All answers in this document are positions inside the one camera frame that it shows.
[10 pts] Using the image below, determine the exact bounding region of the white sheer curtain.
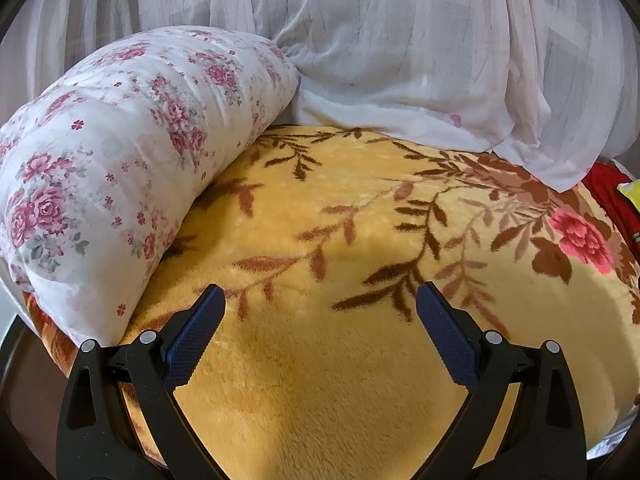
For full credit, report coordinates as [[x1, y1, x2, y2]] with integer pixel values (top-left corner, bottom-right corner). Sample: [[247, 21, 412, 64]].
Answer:
[[0, 0, 640, 193]]

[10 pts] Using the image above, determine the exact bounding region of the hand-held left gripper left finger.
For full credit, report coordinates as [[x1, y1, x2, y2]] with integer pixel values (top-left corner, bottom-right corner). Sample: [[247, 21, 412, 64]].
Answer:
[[55, 283, 227, 480]]

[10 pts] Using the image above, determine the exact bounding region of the floral white bolster pillow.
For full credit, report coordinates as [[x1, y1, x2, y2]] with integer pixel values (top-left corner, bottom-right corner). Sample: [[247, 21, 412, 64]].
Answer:
[[0, 27, 301, 348]]

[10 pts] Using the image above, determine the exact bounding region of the yellow printed cushion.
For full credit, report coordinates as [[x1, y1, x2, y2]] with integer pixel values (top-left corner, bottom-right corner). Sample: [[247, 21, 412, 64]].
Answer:
[[617, 180, 640, 216]]

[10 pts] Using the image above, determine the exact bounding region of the yellow floral plush blanket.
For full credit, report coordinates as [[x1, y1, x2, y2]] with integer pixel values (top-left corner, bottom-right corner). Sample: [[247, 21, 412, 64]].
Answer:
[[22, 125, 640, 471]]

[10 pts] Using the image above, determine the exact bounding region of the red cloth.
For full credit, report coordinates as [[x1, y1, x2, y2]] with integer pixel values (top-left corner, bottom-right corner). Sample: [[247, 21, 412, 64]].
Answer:
[[584, 162, 640, 251]]

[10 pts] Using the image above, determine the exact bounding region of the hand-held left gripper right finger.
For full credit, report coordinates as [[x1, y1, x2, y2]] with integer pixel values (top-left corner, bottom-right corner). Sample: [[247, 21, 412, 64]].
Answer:
[[416, 281, 588, 480]]

